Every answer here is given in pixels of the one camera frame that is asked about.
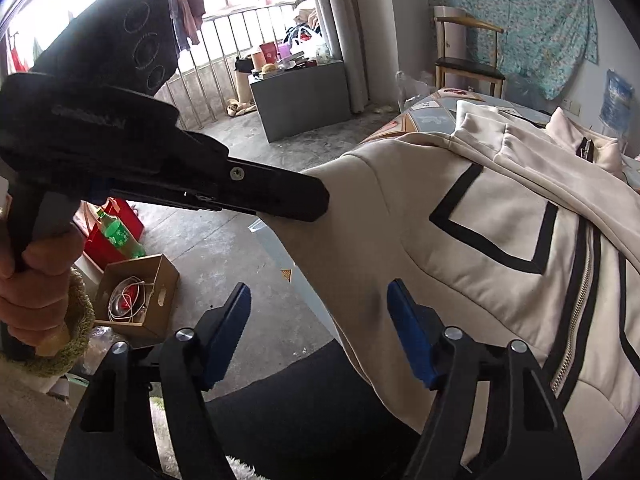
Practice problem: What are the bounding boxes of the beige zip jacket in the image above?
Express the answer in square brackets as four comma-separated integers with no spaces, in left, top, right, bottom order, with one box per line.
[257,100,640,480]

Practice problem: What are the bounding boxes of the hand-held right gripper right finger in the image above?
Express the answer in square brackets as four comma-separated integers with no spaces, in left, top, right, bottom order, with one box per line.
[387,280,583,480]

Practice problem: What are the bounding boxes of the metal window railing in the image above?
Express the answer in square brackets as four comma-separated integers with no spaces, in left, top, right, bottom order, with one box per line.
[155,2,313,131]

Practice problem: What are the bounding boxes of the clear plastic bag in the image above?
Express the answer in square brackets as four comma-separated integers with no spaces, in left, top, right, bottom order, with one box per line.
[395,69,428,111]

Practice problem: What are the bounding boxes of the green plastic bottle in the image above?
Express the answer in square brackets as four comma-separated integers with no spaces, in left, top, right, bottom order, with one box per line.
[97,209,147,261]

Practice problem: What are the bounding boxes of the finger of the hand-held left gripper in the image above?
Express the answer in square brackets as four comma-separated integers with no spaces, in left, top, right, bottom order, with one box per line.
[220,156,331,224]

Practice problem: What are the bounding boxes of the red paper bag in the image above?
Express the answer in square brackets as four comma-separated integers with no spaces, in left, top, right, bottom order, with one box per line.
[82,197,146,276]

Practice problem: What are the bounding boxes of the cardboard box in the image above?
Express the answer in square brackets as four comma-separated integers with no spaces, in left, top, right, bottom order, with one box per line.
[94,253,180,342]

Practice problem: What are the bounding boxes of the grey cabinet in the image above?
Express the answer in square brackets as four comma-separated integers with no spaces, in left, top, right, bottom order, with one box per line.
[248,58,352,143]

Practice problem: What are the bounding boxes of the grey curtain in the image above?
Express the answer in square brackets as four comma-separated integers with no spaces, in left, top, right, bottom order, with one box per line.
[307,0,371,113]

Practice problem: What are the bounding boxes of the person's left forearm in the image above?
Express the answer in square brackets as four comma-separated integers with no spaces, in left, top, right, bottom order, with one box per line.
[0,267,96,393]

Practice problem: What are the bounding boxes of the person's left hand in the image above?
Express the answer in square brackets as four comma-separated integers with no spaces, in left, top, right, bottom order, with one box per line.
[0,230,85,356]

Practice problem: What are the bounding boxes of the floral wall cloth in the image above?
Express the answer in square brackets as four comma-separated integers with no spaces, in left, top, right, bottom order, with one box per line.
[430,0,601,101]

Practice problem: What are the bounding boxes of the person's black pants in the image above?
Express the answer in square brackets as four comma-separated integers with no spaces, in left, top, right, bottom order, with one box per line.
[200,339,426,480]

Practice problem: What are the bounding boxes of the metal bowl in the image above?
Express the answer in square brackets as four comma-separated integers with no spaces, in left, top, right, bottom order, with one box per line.
[107,277,151,321]

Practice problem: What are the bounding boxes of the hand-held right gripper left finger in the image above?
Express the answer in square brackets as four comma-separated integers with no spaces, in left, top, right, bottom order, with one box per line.
[54,282,252,480]

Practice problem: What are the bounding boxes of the white plastic bag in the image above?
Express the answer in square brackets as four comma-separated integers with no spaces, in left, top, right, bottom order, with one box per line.
[285,24,326,61]

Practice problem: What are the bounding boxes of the wooden chair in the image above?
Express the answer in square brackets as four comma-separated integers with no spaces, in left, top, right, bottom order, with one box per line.
[432,6,507,98]

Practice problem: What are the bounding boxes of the brown hanging garment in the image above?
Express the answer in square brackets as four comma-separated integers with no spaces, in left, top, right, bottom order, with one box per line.
[170,0,207,51]

